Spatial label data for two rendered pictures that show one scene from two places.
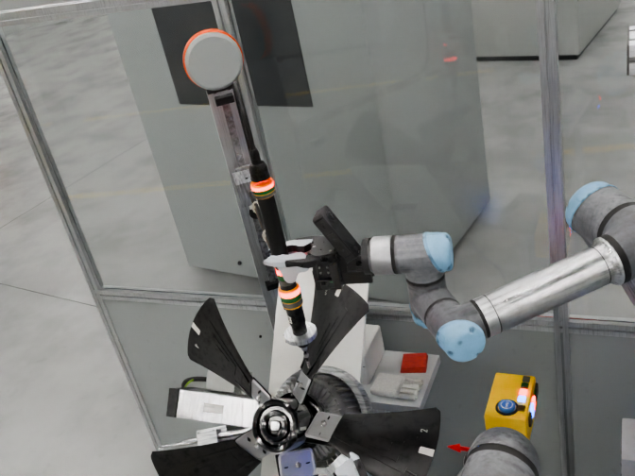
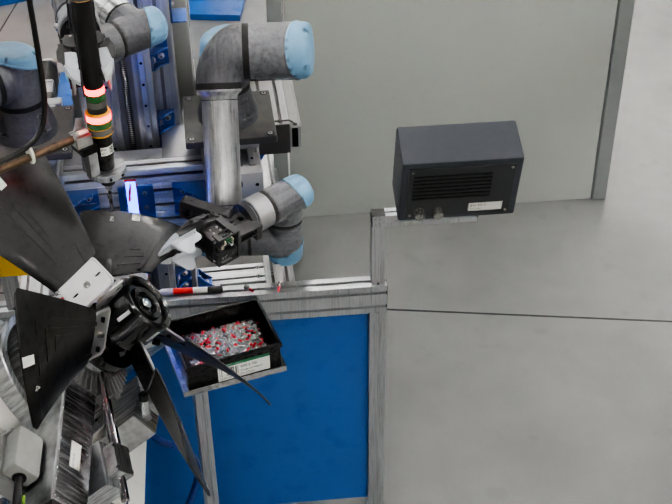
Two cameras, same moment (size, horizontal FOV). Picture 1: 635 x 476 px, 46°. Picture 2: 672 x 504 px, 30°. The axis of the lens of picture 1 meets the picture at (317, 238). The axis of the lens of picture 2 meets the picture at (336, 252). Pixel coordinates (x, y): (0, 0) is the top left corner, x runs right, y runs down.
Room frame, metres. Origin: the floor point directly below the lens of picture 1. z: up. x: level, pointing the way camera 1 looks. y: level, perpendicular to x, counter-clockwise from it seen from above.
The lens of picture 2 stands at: (1.97, 1.84, 2.69)
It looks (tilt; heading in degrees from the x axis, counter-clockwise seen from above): 38 degrees down; 237
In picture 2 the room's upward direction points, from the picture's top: 1 degrees counter-clockwise
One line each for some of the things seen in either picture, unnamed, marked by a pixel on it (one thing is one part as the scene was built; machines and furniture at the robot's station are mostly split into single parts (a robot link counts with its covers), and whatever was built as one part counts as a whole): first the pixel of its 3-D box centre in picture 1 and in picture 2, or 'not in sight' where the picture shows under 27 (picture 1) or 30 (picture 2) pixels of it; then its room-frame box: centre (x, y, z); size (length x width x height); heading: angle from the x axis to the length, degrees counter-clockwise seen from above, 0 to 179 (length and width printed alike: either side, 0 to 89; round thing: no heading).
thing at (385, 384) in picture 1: (397, 386); not in sight; (1.76, -0.13, 0.87); 0.15 x 0.09 x 0.02; 59
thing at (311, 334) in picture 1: (295, 314); (98, 150); (1.32, 0.08, 1.50); 0.09 x 0.07 x 0.10; 7
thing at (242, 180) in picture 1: (248, 186); not in sight; (1.93, 0.16, 1.54); 0.10 x 0.07 x 0.08; 7
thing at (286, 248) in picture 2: not in sight; (277, 237); (0.92, -0.01, 1.08); 0.11 x 0.08 x 0.11; 149
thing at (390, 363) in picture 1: (374, 378); not in sight; (1.85, -0.08, 0.84); 0.36 x 0.24 x 0.03; 62
